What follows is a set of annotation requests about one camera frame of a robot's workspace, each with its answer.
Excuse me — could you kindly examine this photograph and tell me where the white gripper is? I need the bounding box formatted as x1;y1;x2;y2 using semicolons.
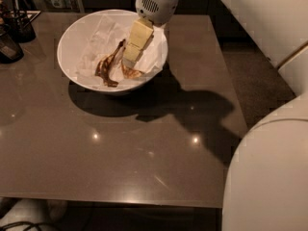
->
123;0;179;68

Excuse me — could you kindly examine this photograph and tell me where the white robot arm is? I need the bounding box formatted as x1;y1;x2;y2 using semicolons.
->
220;0;308;231

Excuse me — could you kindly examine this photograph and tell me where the white ceramic bowl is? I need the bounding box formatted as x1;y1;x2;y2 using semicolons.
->
57;10;156;95

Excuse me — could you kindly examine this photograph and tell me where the white paper napkin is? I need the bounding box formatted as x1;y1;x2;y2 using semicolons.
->
76;16;167;92

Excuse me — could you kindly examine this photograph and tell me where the dark container at left edge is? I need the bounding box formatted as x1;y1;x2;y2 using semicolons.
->
0;25;24;64

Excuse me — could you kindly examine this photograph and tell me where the white object under table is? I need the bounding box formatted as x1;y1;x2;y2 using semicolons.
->
0;197;67;231

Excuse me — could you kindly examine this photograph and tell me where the black wire mesh basket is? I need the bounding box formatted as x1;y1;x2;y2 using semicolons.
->
0;0;36;43

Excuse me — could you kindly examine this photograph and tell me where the black cable on floor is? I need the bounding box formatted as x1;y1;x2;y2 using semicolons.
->
0;220;52;231

